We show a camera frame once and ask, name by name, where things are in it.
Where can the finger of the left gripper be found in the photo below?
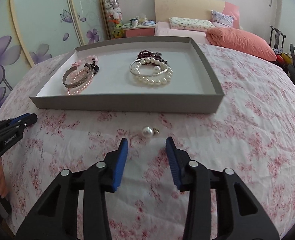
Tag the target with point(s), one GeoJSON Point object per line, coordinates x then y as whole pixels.
{"type": "Point", "coordinates": [25, 118]}
{"type": "Point", "coordinates": [21, 127]}

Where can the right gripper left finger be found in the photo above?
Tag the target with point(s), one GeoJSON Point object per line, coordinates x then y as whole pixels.
{"type": "Point", "coordinates": [54, 215]}

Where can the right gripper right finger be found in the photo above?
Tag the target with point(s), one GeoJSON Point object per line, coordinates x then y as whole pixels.
{"type": "Point", "coordinates": [239, 213]}

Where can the wide silver cuff bangle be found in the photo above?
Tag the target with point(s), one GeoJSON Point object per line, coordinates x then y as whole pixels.
{"type": "Point", "coordinates": [75, 77]}

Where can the thin silver bangle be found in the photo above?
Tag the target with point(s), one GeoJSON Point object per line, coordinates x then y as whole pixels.
{"type": "Point", "coordinates": [159, 67]}

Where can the pink floral tablecloth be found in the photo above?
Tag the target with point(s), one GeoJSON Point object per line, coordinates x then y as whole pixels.
{"type": "Point", "coordinates": [253, 132]}

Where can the sliding wardrobe with flowers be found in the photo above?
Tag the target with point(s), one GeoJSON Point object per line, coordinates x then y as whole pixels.
{"type": "Point", "coordinates": [33, 31]}

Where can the pearl earring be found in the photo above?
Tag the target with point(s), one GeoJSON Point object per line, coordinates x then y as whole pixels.
{"type": "Point", "coordinates": [149, 132]}

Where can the yellow green plush toy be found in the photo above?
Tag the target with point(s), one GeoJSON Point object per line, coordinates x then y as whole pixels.
{"type": "Point", "coordinates": [118, 31]}

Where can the clear tube of plush toys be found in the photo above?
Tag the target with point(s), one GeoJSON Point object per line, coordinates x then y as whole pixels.
{"type": "Point", "coordinates": [113, 12]}

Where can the white mug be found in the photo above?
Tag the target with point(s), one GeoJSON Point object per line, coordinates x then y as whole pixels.
{"type": "Point", "coordinates": [134, 23]}

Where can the pink bedside table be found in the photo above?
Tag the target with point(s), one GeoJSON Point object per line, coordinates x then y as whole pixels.
{"type": "Point", "coordinates": [139, 31]}

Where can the grey shallow cardboard tray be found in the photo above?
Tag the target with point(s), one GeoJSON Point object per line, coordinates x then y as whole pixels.
{"type": "Point", "coordinates": [191, 86]}

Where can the bed with pink sheet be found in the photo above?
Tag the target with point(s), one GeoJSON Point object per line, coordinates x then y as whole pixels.
{"type": "Point", "coordinates": [163, 29]}

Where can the floral white pillow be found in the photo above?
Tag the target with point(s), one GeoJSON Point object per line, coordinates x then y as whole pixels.
{"type": "Point", "coordinates": [190, 24]}

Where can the folded coral duvet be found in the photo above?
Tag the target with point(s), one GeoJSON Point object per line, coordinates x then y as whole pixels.
{"type": "Point", "coordinates": [242, 41]}

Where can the beige pink headboard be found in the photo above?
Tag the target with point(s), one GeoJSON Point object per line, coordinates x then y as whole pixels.
{"type": "Point", "coordinates": [197, 9]}

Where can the dark wooden chair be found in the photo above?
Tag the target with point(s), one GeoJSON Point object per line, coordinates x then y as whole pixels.
{"type": "Point", "coordinates": [277, 38]}

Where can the lilac square cushion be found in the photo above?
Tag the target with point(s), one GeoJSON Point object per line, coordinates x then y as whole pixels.
{"type": "Point", "coordinates": [220, 20]}

